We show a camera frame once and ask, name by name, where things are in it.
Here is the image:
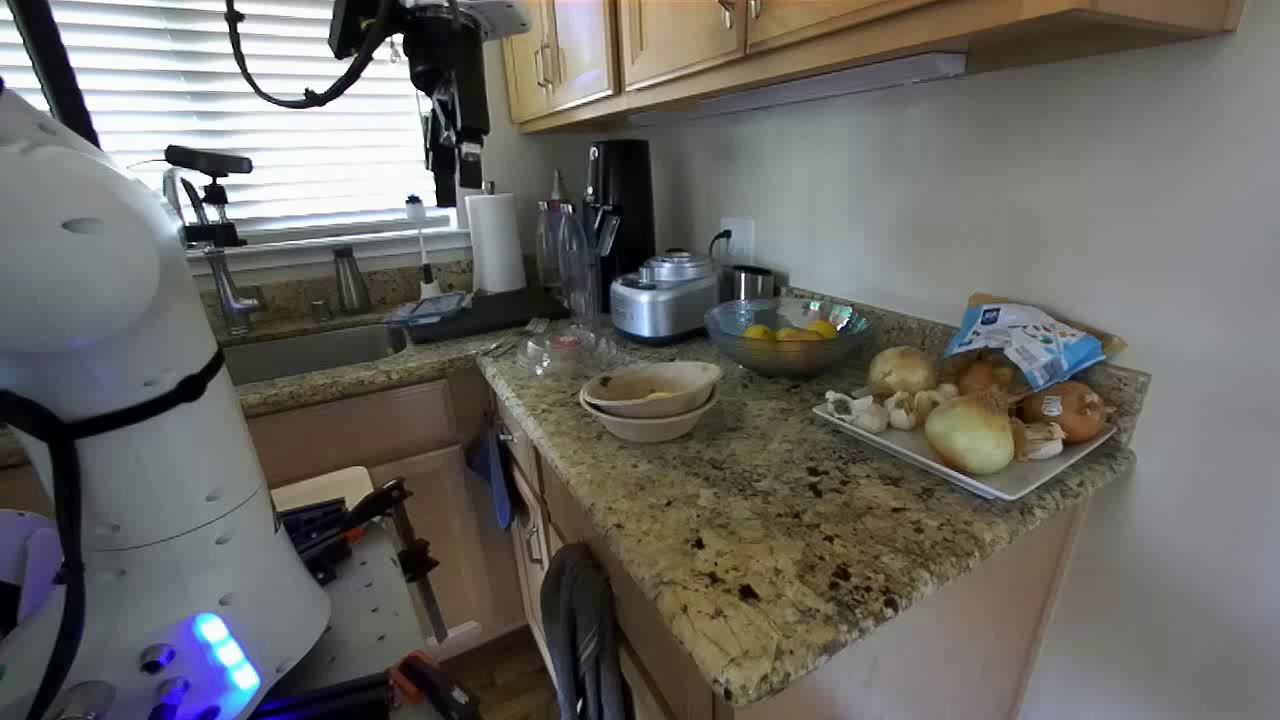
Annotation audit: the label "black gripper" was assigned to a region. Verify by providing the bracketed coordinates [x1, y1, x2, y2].
[401, 5, 494, 213]

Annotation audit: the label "stained beige bowl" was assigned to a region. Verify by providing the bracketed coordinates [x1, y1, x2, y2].
[574, 356, 722, 425]

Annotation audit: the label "white paper towel roll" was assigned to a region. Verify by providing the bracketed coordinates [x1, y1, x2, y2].
[461, 188, 531, 300]

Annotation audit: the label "white dish brush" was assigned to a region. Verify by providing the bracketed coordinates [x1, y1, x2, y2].
[402, 194, 443, 306]

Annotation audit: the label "large clear bottle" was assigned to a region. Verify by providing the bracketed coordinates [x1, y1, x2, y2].
[531, 194, 574, 300]

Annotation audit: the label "small clear bottle silver cap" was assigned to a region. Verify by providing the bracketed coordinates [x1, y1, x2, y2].
[570, 140, 613, 255]

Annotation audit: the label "black drying mat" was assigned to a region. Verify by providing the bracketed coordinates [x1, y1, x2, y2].
[388, 286, 568, 349]

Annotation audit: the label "kitchen sink faucet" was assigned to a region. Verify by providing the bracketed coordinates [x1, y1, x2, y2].
[329, 241, 375, 320]

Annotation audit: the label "clear glass pitcher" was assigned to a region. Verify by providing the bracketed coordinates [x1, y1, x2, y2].
[554, 215, 613, 331]

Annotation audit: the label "black soda maker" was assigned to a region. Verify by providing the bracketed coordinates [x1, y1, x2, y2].
[591, 138, 661, 320]

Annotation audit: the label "steel kitchen sink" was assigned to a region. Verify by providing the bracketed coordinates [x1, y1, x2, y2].
[215, 318, 406, 388]

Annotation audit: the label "silver food processor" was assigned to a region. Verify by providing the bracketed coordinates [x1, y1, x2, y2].
[605, 247, 722, 349]

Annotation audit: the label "chrome kitchen faucet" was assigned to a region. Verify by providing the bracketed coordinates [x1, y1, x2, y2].
[161, 140, 266, 330]

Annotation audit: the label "white window blinds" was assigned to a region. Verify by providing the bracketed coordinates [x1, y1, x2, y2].
[0, 0, 448, 241]

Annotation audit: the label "blue hanging cloth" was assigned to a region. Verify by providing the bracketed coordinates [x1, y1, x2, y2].
[463, 425, 526, 540]

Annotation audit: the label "stainless steel mug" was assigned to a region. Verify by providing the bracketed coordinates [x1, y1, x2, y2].
[717, 262, 793, 310]

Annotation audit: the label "wooden upper cabinet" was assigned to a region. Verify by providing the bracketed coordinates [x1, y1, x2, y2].
[494, 0, 1249, 140]

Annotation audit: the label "black clamp tool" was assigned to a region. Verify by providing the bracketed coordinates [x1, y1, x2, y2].
[276, 477, 453, 647]

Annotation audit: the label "clear glass fruit bowl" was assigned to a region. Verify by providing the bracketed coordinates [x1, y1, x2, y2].
[700, 292, 876, 380]

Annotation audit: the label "orange fruit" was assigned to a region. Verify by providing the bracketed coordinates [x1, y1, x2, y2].
[780, 318, 841, 354]

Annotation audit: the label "white garlic bulb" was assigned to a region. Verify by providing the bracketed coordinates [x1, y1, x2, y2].
[821, 386, 892, 437]

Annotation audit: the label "small yellow onion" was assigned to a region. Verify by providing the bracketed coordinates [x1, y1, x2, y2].
[865, 343, 944, 402]

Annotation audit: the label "dark grey hanging towel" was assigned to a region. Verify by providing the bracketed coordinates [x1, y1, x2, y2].
[534, 540, 630, 720]

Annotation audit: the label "pale garlic cloves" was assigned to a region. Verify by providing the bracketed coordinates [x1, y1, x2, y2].
[885, 380, 958, 431]

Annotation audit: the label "brown onion skins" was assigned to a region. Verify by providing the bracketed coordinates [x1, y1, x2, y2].
[949, 349, 1033, 405]

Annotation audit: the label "large yellow onion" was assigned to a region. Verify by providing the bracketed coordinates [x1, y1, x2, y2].
[919, 395, 1018, 481]

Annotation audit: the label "blue and white bag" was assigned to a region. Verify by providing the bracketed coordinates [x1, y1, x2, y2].
[944, 298, 1111, 395]

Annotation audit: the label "white rectangular plate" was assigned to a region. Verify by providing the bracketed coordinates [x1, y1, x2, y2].
[807, 376, 1118, 507]

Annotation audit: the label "brown onion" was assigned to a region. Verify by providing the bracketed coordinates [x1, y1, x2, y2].
[1056, 380, 1118, 449]

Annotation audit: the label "black camera cable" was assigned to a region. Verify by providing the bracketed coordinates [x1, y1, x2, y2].
[219, 0, 402, 113]

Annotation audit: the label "white wall outlet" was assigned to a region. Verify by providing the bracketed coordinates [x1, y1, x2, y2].
[717, 213, 764, 265]

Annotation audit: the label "black base cable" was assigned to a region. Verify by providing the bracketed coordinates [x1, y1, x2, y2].
[0, 349, 231, 720]

